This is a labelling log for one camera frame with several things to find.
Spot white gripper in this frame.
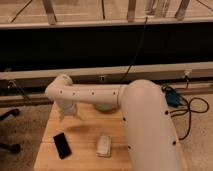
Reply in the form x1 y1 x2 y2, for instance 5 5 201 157
56 100 84 122

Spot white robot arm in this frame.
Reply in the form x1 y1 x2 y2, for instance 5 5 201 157
45 74 184 171

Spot wooden table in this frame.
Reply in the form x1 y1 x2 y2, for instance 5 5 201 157
33 83 189 171

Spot black smartphone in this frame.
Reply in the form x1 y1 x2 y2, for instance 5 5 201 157
53 133 72 159

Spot green bowl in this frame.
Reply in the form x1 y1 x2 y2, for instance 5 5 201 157
94 104 116 112

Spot white sponge block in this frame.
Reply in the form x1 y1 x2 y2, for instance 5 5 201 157
96 135 111 157

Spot black office chair base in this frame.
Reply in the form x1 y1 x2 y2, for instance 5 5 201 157
0 108 22 155

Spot blue power adapter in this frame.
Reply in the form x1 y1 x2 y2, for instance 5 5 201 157
165 90 180 108

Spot black hanging cable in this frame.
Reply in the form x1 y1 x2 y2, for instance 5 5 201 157
118 16 149 83

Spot black floor cable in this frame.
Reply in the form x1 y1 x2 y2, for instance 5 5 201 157
161 83 211 141

